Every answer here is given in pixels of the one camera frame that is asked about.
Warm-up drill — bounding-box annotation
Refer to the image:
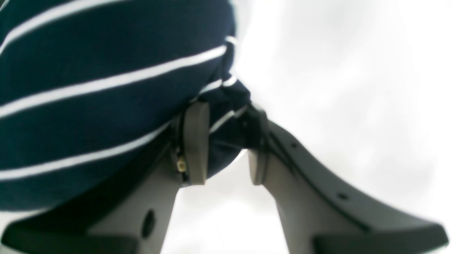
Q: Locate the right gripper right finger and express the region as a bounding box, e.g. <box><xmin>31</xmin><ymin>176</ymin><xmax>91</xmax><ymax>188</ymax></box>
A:
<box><xmin>244</xmin><ymin>104</ymin><xmax>449</xmax><ymax>254</ymax></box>

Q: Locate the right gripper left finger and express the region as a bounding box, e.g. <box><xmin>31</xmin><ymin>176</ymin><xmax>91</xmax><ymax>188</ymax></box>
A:
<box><xmin>1</xmin><ymin>102</ymin><xmax>210</xmax><ymax>254</ymax></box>

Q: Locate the navy white striped T-shirt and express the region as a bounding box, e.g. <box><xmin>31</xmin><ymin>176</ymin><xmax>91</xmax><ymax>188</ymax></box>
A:
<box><xmin>0</xmin><ymin>0</ymin><xmax>250</xmax><ymax>212</ymax></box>

